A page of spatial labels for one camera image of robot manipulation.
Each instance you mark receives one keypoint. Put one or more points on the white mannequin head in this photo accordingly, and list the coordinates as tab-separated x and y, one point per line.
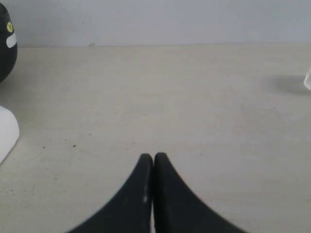
9	132

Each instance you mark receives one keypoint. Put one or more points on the small clear plastic object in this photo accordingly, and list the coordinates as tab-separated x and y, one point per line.
307	81

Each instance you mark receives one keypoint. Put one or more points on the black helmet with tinted visor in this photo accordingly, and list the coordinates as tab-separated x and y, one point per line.
8	44

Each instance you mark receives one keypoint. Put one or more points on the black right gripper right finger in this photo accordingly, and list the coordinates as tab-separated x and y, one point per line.
177	209

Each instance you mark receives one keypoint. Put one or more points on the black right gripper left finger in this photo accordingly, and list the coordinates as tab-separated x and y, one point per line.
129	210

